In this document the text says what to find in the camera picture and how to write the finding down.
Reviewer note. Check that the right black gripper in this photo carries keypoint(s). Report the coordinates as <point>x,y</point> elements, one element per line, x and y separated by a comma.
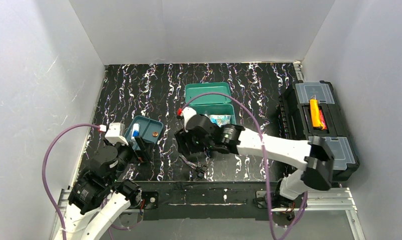
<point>186,142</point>

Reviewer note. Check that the white ointment tube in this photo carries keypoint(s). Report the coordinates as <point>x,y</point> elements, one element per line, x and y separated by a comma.
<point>135,131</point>

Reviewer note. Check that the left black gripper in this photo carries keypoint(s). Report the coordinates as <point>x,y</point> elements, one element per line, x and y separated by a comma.
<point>134,149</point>

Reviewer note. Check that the aluminium frame rail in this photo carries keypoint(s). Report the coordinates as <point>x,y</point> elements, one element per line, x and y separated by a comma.
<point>181,200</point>

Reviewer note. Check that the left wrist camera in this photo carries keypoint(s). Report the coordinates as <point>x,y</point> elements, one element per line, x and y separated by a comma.
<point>115,134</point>

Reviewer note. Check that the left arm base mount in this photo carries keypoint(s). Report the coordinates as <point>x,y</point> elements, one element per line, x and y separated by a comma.
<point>148,200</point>

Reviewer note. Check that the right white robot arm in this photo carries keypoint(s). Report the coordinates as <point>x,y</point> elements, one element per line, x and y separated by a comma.
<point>312,158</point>

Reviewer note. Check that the orange tool in toolbox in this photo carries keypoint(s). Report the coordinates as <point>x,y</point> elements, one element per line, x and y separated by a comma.
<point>315,114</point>

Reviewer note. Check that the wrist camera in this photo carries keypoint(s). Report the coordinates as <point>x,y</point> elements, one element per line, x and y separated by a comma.
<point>187,113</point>
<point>115,134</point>

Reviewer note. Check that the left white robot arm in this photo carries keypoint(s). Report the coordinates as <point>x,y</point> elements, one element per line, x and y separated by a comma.
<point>98,198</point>

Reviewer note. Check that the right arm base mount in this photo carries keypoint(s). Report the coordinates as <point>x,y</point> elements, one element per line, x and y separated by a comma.
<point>277,201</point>

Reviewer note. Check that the small scissors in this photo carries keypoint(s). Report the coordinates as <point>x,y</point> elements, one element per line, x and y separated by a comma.
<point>200,170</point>

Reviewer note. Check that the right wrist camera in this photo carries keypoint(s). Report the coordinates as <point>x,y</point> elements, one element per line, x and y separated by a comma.
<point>187,113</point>

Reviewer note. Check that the teal medicine box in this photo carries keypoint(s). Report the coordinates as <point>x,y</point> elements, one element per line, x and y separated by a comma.
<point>212,104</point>

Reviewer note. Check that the teal insert tray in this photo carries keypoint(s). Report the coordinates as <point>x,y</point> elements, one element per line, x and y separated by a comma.
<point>150,130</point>

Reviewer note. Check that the black tool box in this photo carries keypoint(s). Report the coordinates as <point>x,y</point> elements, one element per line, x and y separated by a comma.
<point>295,123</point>

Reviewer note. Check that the blue white pouch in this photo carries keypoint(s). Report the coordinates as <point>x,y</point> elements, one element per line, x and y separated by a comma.
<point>220,119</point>

